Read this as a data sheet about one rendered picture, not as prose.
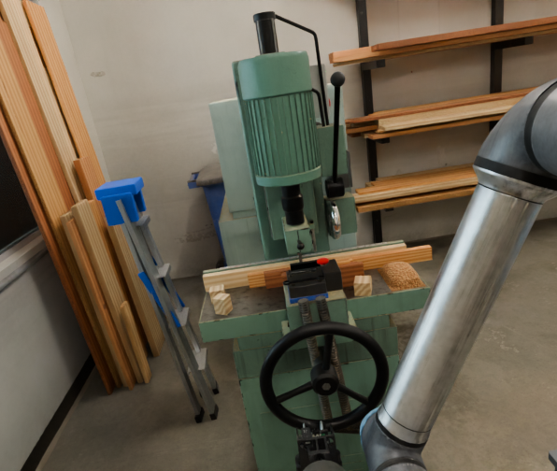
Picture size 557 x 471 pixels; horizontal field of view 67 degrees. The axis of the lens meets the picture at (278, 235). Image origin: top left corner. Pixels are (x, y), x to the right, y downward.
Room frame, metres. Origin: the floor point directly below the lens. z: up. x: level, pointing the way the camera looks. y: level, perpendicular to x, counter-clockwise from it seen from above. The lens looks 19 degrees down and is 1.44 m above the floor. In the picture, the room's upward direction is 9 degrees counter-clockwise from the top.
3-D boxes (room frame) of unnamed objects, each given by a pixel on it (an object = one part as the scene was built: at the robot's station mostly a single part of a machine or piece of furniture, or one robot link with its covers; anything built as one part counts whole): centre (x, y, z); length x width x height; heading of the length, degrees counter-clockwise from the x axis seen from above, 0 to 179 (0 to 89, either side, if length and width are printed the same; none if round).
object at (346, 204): (1.30, -0.21, 1.02); 0.09 x 0.07 x 0.12; 90
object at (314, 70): (1.44, -0.19, 1.40); 0.10 x 0.06 x 0.16; 0
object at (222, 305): (0.99, 0.17, 0.92); 0.04 x 0.03 x 0.05; 62
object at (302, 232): (1.14, -0.05, 1.03); 0.14 x 0.07 x 0.09; 0
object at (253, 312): (1.01, -0.06, 0.87); 0.61 x 0.30 x 0.06; 90
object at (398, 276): (1.03, -0.31, 0.92); 0.14 x 0.09 x 0.04; 0
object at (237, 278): (1.14, -0.06, 0.93); 0.60 x 0.02 x 0.05; 90
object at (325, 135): (1.33, -0.20, 1.23); 0.09 x 0.08 x 0.15; 0
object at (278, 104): (1.12, -0.05, 1.35); 0.18 x 0.18 x 0.31
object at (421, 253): (1.12, -0.16, 0.92); 0.54 x 0.02 x 0.04; 90
